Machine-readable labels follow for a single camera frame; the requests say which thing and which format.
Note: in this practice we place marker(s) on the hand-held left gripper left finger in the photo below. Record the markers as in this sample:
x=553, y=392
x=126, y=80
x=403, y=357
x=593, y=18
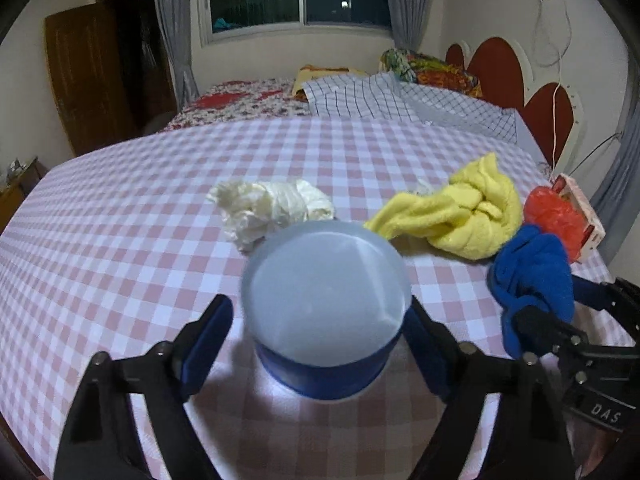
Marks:
x=205, y=345

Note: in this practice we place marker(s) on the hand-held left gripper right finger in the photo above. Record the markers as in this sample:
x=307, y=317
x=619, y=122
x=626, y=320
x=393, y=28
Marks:
x=427, y=350

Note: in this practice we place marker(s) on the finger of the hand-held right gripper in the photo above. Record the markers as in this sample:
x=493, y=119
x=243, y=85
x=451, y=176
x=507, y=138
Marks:
x=550, y=330
x=592, y=292

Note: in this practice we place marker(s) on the blue cloth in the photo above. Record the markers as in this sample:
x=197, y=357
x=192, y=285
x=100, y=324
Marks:
x=535, y=270

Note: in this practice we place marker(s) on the orange red plastic bag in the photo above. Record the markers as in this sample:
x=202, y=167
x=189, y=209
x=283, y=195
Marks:
x=555, y=215

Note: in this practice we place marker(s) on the small red white box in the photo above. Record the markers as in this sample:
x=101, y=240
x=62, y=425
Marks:
x=582, y=200

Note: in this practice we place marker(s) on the blue paper cup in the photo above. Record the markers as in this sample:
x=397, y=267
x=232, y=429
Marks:
x=325, y=300

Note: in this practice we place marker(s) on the yellow cloth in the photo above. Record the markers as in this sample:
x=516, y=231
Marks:
x=465, y=220

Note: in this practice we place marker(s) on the cream cloth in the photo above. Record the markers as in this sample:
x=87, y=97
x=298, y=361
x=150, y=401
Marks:
x=260, y=205

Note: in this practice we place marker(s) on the pink white checkered tablecloth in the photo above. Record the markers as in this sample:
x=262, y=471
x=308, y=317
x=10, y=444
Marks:
x=125, y=260

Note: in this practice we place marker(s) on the grey diamond-grid sheet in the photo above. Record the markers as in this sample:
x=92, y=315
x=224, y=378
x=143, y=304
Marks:
x=465, y=110

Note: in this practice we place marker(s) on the brown wooden dresser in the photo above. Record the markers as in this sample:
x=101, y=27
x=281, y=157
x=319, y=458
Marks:
x=20, y=195

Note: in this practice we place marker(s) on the red heart-shaped headboard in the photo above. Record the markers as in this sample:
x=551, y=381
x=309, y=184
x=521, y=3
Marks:
x=500, y=70

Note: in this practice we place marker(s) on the red floral blanket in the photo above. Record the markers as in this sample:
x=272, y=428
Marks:
x=235, y=105

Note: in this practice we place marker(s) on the white blue-checked sheet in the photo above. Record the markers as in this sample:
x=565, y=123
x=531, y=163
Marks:
x=350, y=97

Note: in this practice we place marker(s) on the colourful patterned pillow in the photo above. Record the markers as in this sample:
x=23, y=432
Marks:
x=430, y=72

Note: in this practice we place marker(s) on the brown wooden door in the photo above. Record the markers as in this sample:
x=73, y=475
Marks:
x=85, y=80

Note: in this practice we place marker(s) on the yellow blanket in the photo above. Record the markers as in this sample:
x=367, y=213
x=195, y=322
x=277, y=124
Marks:
x=320, y=74

